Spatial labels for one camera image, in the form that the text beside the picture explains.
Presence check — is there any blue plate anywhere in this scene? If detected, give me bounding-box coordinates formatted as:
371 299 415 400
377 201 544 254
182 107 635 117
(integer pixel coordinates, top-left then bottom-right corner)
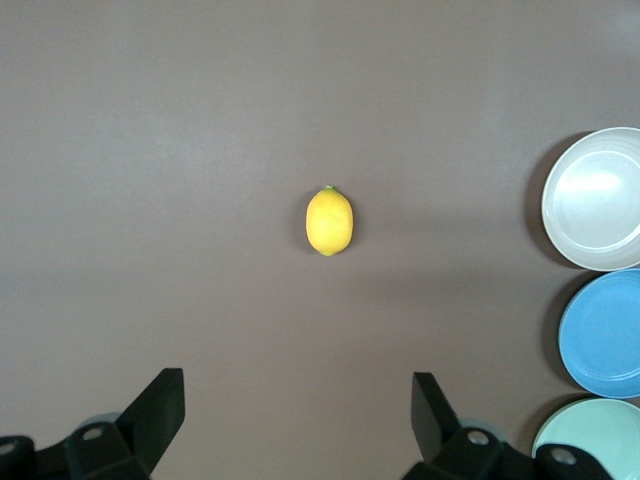
558 268 640 400

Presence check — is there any pale green plate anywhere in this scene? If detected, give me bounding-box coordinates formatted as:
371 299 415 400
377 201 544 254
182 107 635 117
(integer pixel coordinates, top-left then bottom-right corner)
531 398 640 480

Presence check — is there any yellow lemon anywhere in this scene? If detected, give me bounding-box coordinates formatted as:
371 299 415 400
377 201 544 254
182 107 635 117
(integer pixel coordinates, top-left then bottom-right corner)
305 184 355 257

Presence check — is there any beige plate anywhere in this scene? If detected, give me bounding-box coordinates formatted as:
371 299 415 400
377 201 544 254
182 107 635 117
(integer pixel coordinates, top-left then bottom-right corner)
541 126 640 273

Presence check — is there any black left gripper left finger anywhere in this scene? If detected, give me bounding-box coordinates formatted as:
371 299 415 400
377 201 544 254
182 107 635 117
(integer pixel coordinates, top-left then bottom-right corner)
39 368 187 480

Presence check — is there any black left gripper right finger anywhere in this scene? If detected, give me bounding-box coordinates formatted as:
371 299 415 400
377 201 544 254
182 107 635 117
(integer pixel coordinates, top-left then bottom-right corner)
399 371 537 480

